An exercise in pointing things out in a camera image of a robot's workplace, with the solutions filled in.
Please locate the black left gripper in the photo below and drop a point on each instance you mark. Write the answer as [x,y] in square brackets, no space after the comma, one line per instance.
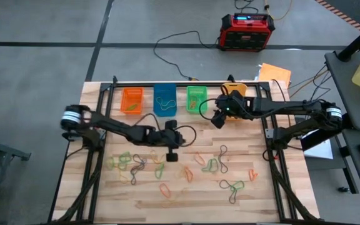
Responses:
[167,139]

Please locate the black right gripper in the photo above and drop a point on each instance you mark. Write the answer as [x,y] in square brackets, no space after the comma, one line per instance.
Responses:
[230,107]

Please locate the orange rubber band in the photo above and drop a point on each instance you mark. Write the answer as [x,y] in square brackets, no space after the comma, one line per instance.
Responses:
[198,161]
[164,192]
[251,176]
[188,178]
[194,101]
[195,105]

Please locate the dark brown rubber band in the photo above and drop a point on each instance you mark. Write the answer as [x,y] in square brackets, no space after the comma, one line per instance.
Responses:
[221,167]
[231,198]
[133,171]

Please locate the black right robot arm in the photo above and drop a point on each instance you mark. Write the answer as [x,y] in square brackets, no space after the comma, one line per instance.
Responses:
[280,106]

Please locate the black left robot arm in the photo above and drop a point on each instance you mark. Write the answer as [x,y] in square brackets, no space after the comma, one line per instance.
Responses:
[114,126]

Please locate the light green rubber band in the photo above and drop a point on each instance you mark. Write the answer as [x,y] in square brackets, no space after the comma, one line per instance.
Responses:
[108,163]

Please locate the yellow plastic basket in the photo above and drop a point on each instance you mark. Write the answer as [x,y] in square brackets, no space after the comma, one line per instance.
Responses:
[239,86]

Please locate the green plastic basket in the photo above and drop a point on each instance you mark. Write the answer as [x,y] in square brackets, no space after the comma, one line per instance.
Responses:
[202,93]

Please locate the clear plastic sleeve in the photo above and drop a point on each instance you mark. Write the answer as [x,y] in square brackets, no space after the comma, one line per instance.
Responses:
[257,72]

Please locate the blue plastic basket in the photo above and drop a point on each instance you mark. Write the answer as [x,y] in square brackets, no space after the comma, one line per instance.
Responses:
[165,90]

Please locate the orange paper folder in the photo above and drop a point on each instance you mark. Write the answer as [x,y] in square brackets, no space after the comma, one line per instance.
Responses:
[275,75]

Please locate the orange plastic basket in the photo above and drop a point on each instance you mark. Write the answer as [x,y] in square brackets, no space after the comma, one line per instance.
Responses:
[127,93]

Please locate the red black power station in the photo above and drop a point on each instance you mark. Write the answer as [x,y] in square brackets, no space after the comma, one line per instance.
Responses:
[245,37]

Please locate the black support beam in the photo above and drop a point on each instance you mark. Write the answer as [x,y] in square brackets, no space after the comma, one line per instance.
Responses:
[323,139]

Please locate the white paper sheet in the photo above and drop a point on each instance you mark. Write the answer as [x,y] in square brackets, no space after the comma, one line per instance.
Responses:
[320,151]

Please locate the grey side table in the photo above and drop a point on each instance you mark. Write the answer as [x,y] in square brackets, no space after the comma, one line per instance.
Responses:
[348,93]

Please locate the small black floor object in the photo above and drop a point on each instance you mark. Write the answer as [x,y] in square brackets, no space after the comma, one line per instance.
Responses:
[342,189]

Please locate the black metal pole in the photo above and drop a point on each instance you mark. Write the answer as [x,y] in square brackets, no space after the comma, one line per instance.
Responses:
[358,40]

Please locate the grey metal stand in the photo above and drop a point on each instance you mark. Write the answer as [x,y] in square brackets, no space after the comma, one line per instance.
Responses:
[5,149]

